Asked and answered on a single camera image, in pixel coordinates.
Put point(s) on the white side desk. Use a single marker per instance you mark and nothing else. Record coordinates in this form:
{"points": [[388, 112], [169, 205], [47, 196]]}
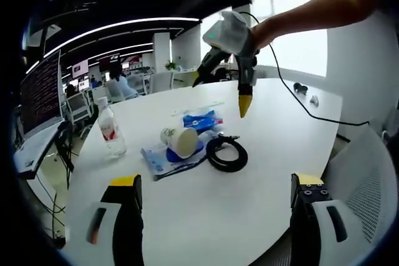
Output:
{"points": [[37, 150]]}

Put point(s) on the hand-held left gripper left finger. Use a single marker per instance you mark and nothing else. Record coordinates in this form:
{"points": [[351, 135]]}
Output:
{"points": [[127, 222]]}

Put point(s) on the curved ceiling light strip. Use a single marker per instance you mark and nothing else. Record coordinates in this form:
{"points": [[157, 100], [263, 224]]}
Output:
{"points": [[124, 26]]}

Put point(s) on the potted green plant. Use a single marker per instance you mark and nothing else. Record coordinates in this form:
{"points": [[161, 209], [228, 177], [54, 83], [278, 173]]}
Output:
{"points": [[170, 66]]}

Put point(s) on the small black object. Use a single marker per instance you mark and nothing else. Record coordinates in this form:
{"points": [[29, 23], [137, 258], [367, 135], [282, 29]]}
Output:
{"points": [[301, 88]]}

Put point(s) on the dark monitor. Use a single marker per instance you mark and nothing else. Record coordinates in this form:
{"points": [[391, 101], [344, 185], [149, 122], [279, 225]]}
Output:
{"points": [[40, 94]]}

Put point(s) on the white table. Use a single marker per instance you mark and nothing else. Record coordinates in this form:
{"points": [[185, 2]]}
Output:
{"points": [[274, 141]]}

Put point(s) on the clear water bottle red label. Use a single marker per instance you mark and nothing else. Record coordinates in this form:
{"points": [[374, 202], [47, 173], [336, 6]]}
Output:
{"points": [[110, 132]]}

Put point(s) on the white paper cup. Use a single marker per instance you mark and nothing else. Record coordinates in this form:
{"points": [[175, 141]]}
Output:
{"points": [[184, 143]]}

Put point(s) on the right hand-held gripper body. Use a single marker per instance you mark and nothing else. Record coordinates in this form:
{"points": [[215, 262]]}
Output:
{"points": [[230, 34]]}

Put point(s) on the small white object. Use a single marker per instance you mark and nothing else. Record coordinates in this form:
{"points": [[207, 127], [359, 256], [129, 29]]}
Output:
{"points": [[314, 99]]}

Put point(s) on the clear blue-printed plastic bag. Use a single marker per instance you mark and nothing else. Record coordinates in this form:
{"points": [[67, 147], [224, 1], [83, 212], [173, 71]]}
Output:
{"points": [[162, 164]]}

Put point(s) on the blue tissue packet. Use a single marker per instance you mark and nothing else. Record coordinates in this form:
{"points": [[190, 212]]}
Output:
{"points": [[201, 121]]}

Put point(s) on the white mesh office chair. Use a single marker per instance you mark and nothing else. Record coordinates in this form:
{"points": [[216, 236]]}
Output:
{"points": [[361, 185]]}

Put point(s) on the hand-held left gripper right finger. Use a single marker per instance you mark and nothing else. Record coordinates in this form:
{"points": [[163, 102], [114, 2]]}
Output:
{"points": [[307, 225]]}

